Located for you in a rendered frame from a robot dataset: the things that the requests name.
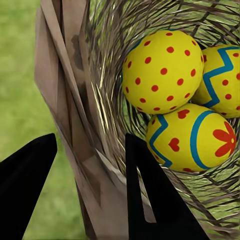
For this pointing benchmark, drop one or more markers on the easter egg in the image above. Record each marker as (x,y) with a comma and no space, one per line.
(162,71)
(219,89)
(190,139)

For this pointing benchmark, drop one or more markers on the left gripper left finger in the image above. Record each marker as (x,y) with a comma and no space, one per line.
(22,177)

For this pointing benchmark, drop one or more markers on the wicker basket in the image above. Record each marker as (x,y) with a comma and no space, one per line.
(80,82)

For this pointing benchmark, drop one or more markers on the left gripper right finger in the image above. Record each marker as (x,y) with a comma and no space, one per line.
(174,221)

